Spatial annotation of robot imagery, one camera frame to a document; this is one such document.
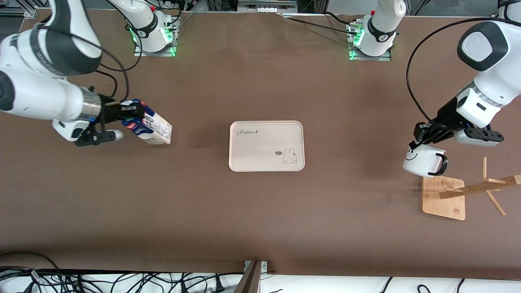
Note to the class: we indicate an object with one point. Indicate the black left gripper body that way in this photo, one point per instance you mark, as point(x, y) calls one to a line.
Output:
point(446, 114)

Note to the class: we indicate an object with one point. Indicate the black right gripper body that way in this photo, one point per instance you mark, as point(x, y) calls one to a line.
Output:
point(108, 112)

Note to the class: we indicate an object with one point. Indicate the blue and white milk carton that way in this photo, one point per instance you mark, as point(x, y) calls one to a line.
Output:
point(156, 128)

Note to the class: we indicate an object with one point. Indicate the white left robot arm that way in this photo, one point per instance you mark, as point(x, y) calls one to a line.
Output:
point(488, 81)

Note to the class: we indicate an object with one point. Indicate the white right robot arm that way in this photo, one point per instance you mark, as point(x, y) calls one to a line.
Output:
point(40, 93)

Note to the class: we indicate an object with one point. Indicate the cream tray with rabbit print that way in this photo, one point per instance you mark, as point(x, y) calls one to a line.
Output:
point(260, 150)

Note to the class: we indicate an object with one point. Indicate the wooden mug rack with pegs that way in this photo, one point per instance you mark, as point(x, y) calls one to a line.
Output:
point(443, 199)

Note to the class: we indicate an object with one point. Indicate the grey metal equipment box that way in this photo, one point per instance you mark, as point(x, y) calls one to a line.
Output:
point(266, 5)

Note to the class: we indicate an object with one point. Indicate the black plug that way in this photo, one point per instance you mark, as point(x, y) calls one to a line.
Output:
point(219, 285)

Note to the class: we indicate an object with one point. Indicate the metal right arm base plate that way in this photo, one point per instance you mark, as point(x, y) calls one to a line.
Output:
point(140, 53)

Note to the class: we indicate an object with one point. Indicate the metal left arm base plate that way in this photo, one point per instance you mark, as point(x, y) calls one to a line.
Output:
point(386, 58)

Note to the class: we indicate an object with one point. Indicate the brown beam with metal bracket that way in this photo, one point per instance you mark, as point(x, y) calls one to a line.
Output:
point(250, 280)

